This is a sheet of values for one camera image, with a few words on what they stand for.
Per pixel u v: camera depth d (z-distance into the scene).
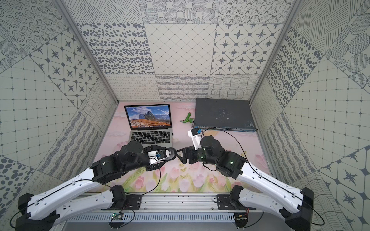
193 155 0.58
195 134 0.60
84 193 0.47
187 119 1.07
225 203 0.73
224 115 1.07
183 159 0.57
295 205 0.39
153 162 0.58
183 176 0.84
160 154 0.55
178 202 0.77
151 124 1.01
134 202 0.75
